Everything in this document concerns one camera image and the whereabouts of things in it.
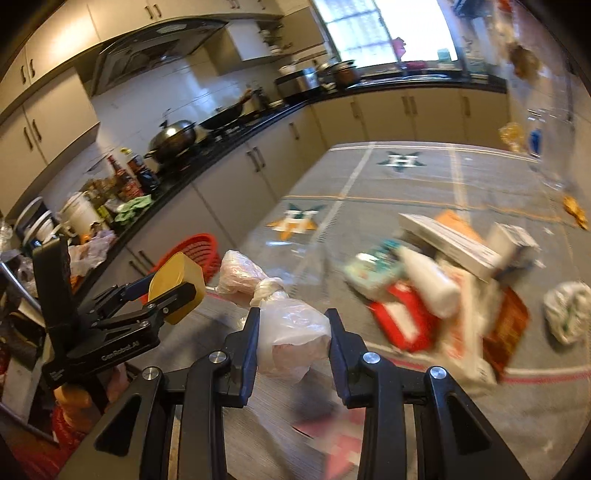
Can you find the yellow box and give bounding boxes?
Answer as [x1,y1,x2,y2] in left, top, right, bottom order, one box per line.
[147,252,205,325]

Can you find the red white paper package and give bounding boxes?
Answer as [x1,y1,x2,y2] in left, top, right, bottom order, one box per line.
[369,262,497,395]

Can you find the dark red snack packet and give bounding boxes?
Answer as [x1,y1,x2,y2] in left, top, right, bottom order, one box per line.
[483,287,530,381]

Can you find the clear plastic bag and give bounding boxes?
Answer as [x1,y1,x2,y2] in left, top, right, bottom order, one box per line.
[215,250,332,383]

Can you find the white plastic bottle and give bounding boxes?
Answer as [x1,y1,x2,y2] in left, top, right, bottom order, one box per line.
[398,246,461,320]

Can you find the white tissue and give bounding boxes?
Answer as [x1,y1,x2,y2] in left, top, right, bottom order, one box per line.
[543,281,591,346]

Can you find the long white medicine box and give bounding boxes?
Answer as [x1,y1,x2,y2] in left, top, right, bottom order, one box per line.
[399,213,502,281]

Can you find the white green medicine box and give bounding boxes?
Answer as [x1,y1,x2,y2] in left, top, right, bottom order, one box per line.
[486,223,540,272]

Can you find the orange medicine box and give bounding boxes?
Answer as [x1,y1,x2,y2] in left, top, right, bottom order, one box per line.
[435,210,483,243]

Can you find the red sleeve forearm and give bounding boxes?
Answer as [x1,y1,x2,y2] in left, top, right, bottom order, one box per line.
[1,405,86,479]

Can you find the left hand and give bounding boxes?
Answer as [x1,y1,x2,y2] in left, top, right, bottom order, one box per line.
[54,364,129,434]

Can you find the crumpled plastic bags on counter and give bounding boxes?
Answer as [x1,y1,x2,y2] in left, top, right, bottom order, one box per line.
[68,230,116,277]

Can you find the red plastic basket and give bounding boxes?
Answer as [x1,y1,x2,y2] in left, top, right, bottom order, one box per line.
[151,233,221,284]

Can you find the green cloth on counter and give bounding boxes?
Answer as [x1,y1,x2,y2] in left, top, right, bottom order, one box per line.
[114,195,153,225]

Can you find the dark sauce bottle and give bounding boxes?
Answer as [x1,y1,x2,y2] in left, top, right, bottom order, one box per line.
[127,154,160,197]

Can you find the grey patterned tablecloth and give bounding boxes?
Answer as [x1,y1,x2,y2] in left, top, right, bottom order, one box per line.
[151,140,591,480]

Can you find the steel wok with lid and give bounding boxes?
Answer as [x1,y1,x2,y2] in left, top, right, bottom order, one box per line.
[143,120,197,165]

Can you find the green white wrapper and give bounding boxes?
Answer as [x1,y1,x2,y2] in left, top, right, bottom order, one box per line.
[344,240,406,301]

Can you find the black frying pan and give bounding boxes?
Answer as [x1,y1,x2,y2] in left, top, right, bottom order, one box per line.
[199,89,252,131]

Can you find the range hood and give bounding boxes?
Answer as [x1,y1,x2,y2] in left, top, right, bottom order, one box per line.
[90,17,226,96]

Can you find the orange peel pieces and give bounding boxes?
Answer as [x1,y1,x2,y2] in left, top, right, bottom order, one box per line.
[563,195,589,230]

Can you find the silver rice cooker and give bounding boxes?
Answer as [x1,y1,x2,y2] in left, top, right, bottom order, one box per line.
[274,68,321,102]

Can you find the dark cooking pot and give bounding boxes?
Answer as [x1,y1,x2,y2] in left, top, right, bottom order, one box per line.
[317,60,361,91]

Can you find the blue plastic bag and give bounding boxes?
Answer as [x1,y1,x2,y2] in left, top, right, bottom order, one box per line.
[528,128,542,157]

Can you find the clear glass pitcher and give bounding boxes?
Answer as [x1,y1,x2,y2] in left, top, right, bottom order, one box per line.
[527,73,576,192]

